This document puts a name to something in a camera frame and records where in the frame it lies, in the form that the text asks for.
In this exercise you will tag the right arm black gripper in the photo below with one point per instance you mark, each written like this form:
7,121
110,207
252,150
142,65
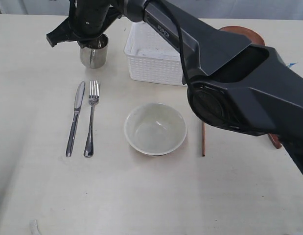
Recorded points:
86,18

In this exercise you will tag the stainless steel cup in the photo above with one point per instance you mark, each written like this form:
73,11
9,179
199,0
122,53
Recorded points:
94,55

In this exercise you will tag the silver metal fork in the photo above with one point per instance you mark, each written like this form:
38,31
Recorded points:
93,100

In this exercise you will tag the silver table knife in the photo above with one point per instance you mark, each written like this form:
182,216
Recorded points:
77,107

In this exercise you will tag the speckled ceramic bowl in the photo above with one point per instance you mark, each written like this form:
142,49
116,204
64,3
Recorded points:
155,129

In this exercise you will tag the brown wooden plate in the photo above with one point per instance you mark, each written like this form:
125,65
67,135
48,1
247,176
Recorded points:
255,38

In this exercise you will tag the dark red wooden spoon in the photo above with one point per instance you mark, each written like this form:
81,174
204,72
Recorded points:
275,141

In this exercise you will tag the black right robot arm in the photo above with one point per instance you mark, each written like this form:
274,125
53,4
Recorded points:
232,83

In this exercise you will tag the white perforated plastic basket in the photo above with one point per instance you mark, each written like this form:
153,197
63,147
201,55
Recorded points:
150,58

